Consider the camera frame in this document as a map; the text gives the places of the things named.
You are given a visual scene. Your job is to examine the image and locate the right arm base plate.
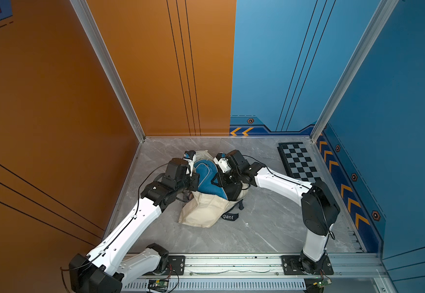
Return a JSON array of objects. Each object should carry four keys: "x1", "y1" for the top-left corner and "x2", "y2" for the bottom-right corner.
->
[{"x1": 281, "y1": 253, "x2": 334, "y2": 276}]

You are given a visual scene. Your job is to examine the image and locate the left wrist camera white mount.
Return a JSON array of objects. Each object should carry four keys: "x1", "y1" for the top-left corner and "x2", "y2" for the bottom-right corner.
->
[{"x1": 183, "y1": 150, "x2": 196, "y2": 170}]

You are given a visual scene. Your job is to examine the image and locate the left green circuit board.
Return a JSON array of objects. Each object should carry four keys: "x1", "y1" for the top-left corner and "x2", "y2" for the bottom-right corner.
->
[{"x1": 147, "y1": 279, "x2": 169, "y2": 293}]

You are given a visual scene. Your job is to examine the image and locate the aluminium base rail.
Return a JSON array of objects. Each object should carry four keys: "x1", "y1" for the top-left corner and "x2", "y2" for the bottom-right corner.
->
[{"x1": 120, "y1": 252, "x2": 387, "y2": 279}]

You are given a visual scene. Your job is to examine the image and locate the black white chessboard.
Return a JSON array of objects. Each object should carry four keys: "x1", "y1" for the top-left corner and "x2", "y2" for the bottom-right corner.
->
[{"x1": 277, "y1": 142, "x2": 322, "y2": 183}]

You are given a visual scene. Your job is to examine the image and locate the green circuit board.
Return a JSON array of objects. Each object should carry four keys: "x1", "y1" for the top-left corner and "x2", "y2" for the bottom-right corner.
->
[
  {"x1": 147, "y1": 279, "x2": 169, "y2": 293},
  {"x1": 313, "y1": 278, "x2": 333, "y2": 292}
]

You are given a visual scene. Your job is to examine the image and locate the cream canvas tote bag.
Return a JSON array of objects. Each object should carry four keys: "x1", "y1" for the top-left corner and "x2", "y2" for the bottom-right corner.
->
[{"x1": 178, "y1": 150, "x2": 248, "y2": 228}]

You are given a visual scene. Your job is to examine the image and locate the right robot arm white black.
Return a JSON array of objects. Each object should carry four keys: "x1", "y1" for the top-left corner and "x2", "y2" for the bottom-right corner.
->
[{"x1": 214, "y1": 150, "x2": 341, "y2": 275}]

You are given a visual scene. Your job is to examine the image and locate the right green circuit board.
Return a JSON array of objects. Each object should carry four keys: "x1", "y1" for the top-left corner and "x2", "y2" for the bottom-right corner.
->
[{"x1": 313, "y1": 278, "x2": 333, "y2": 292}]

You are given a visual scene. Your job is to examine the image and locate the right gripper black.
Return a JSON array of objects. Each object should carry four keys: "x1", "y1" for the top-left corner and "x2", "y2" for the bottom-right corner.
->
[{"x1": 208, "y1": 168, "x2": 241, "y2": 188}]

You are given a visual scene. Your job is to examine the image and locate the blue paddle case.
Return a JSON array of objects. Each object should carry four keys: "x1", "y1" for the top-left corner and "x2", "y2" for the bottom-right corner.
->
[{"x1": 194, "y1": 159, "x2": 227, "y2": 200}]

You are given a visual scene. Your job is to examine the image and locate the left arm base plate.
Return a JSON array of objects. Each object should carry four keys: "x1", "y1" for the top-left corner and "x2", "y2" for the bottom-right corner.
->
[{"x1": 144, "y1": 255, "x2": 186, "y2": 277}]

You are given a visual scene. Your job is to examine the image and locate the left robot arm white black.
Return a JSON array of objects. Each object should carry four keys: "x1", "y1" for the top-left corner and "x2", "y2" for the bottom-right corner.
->
[{"x1": 65, "y1": 151, "x2": 199, "y2": 293}]

